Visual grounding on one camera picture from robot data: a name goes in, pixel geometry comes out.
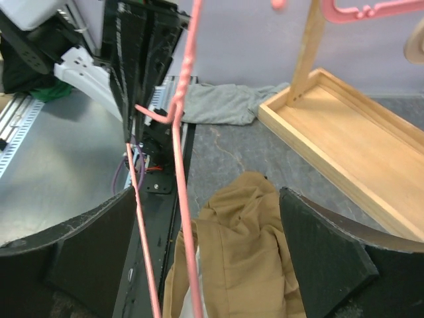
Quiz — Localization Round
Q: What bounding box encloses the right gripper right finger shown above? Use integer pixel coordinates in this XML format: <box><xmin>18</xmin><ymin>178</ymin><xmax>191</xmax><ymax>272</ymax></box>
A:
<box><xmin>280</xmin><ymin>187</ymin><xmax>423</xmax><ymax>317</ymax></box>

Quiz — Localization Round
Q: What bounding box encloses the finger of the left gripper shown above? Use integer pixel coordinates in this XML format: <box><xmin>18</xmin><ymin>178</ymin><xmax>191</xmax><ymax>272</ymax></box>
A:
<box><xmin>134</xmin><ymin>5</ymin><xmax>192</xmax><ymax>140</ymax></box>
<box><xmin>103</xmin><ymin>1</ymin><xmax>146</xmax><ymax>142</ymax></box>

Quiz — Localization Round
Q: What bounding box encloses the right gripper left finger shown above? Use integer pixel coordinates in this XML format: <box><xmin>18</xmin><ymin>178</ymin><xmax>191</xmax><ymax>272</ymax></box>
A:
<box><xmin>1</xmin><ymin>187</ymin><xmax>136</xmax><ymax>317</ymax></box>

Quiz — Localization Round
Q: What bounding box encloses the pink wire hanger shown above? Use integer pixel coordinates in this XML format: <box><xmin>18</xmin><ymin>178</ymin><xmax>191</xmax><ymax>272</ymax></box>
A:
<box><xmin>125</xmin><ymin>0</ymin><xmax>206</xmax><ymax>318</ymax></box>

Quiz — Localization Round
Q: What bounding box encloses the tan skirt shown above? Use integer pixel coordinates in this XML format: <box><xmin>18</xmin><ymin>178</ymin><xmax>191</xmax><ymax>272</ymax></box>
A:
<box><xmin>161</xmin><ymin>170</ymin><xmax>307</xmax><ymax>318</ymax></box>

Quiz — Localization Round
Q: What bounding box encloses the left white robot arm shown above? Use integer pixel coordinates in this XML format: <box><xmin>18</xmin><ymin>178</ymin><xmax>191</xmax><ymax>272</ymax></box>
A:
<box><xmin>1</xmin><ymin>1</ymin><xmax>190</xmax><ymax>142</ymax></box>

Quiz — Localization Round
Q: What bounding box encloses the pink plastic hanger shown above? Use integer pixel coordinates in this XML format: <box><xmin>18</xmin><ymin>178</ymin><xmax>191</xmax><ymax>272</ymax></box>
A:
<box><xmin>270</xmin><ymin>0</ymin><xmax>424</xmax><ymax>24</ymax></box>

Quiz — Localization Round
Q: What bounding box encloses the grey cloth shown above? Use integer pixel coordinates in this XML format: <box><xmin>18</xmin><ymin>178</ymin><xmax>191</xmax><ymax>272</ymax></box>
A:
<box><xmin>182</xmin><ymin>82</ymin><xmax>289</xmax><ymax>126</ymax></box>

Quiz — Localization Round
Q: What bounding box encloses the wooden clothes rack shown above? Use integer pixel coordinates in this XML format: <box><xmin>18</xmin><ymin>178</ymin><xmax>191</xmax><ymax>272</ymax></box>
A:
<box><xmin>258</xmin><ymin>17</ymin><xmax>423</xmax><ymax>241</ymax></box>

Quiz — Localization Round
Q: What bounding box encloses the slotted cable duct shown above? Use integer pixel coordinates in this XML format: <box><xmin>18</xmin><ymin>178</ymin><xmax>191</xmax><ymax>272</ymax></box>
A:
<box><xmin>1</xmin><ymin>94</ymin><xmax>44</xmax><ymax>177</ymax></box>

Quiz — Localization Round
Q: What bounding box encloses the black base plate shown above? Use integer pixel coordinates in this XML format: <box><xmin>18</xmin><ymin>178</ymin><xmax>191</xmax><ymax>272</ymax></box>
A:
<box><xmin>111</xmin><ymin>76</ymin><xmax>199</xmax><ymax>318</ymax></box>

